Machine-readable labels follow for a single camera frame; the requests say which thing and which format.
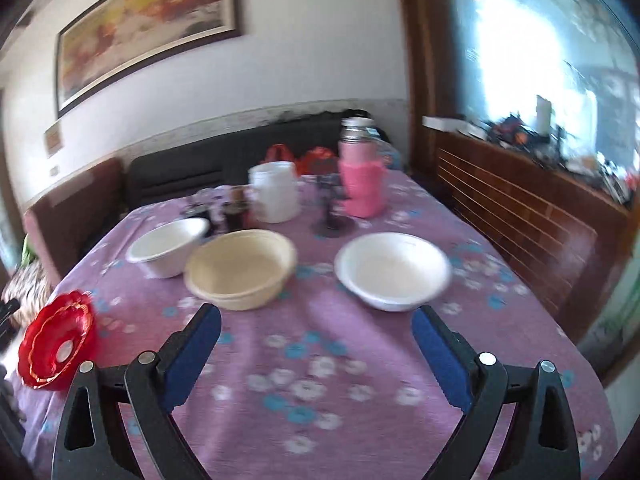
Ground dark bottle with cork lid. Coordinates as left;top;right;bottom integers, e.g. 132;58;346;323
222;199;251;233

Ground black sofa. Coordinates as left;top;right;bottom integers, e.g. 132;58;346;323
125;112;393;211

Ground framed painting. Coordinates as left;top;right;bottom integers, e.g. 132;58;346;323
54;0;243;120

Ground purple floral tablecloth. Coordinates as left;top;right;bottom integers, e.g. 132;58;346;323
10;167;618;480

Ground white flat box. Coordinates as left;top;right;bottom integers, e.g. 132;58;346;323
422;116;482;137

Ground small wall plaque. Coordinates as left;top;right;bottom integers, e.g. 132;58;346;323
44;121;65;158

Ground brown armchair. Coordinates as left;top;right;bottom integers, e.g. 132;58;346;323
22;157;126;286

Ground black phone stand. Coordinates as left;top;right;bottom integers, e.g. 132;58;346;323
312;172;353;236

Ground red plastic bag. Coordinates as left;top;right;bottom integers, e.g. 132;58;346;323
264;143;342;176

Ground wooden cabinet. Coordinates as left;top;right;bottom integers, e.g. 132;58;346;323
417;125;633;346

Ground red scalloped plate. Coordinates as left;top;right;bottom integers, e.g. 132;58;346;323
29;297;95;378
19;290;99;392

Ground black cylindrical pump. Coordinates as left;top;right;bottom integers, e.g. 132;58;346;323
190;195;224;235

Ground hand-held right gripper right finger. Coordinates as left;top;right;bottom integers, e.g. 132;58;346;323
410;304;582;480

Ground white plastic jar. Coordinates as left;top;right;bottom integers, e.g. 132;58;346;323
248;161;301;224

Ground pink sleeved thermos bottle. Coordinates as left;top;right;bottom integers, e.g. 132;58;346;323
337;116;390;219

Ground wide white bowl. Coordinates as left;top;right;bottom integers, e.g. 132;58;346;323
334;232;453;312

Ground patterned blanket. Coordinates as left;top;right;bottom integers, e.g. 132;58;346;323
2;260;56;331

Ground cream bowl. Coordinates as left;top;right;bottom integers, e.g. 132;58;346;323
184;229;298;311

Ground wooden framed window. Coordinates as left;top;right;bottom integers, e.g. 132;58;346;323
395;0;640;176

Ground clear plastic bag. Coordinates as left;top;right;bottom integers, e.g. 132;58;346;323
371;137;406;172

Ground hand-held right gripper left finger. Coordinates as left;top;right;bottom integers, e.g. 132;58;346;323
51;303;222;480

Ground pile of small clutter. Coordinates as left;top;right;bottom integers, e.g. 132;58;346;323
482;115;640;206

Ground small white bowl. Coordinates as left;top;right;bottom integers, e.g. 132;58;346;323
125;217;211;279

